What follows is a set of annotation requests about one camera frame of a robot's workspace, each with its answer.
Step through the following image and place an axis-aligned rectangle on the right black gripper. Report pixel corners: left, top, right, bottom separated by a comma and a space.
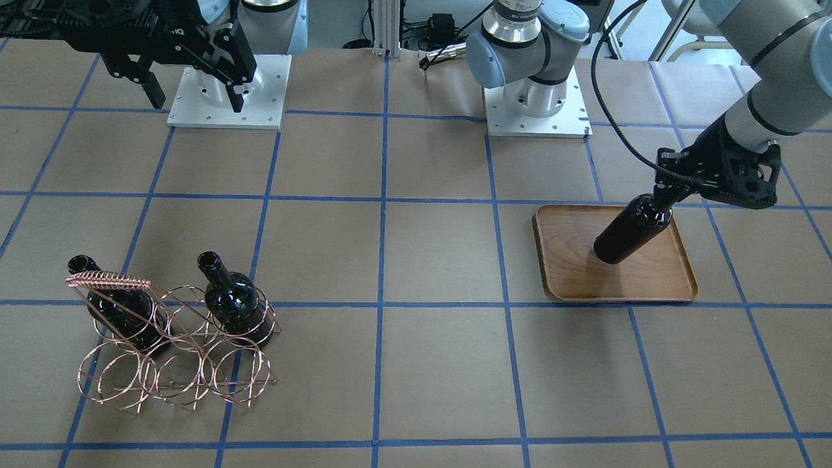
2, 1, 255, 112

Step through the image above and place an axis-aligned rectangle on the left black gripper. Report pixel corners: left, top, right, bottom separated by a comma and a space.
653, 116, 781, 210

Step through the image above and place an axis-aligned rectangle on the dark wine bottle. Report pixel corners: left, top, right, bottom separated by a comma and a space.
197, 251, 274, 348
86, 288, 170, 358
592, 194, 673, 265

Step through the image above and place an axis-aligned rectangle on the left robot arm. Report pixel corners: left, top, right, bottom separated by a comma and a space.
465, 1, 830, 211

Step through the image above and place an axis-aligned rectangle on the wooden tray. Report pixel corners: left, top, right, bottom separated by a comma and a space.
532, 205, 699, 303

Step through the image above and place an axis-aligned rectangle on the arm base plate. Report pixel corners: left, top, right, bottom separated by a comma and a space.
482, 68, 593, 138
167, 55, 292, 131

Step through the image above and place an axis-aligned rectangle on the black braided cable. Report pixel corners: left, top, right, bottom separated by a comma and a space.
590, 0, 716, 192

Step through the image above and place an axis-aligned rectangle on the copper wire bottle basket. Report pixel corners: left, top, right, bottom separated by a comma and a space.
66, 272, 278, 413

